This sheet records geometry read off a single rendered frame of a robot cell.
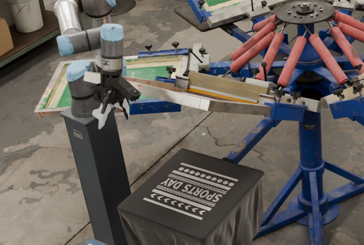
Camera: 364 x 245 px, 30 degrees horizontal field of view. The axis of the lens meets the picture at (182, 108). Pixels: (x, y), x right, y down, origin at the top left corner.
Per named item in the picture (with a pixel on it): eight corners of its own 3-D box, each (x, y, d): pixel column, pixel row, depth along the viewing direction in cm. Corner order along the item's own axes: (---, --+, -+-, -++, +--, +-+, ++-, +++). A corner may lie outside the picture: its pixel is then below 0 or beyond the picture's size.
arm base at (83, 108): (64, 112, 312) (59, 94, 307) (89, 97, 321) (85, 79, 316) (85, 121, 302) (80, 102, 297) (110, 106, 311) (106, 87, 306)
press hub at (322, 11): (329, 239, 390) (323, 24, 322) (269, 219, 411) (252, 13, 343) (356, 200, 416) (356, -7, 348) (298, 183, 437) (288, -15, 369)
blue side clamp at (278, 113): (272, 119, 272) (275, 102, 272) (261, 116, 275) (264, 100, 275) (302, 121, 297) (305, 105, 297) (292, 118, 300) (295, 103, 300)
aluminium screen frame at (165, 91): (207, 111, 233) (209, 100, 232) (83, 80, 265) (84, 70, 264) (300, 118, 298) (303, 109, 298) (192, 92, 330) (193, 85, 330)
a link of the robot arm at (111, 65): (127, 57, 235) (111, 60, 229) (127, 70, 236) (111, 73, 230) (110, 53, 239) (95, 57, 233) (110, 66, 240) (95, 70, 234)
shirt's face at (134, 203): (203, 239, 264) (202, 238, 263) (117, 207, 288) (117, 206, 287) (263, 172, 296) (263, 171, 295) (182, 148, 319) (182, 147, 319)
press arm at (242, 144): (183, 224, 286) (181, 213, 283) (171, 220, 289) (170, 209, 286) (313, 88, 368) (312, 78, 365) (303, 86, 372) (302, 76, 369)
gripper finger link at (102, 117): (89, 126, 237) (100, 102, 239) (102, 130, 234) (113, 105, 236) (84, 123, 235) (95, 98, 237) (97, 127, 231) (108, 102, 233)
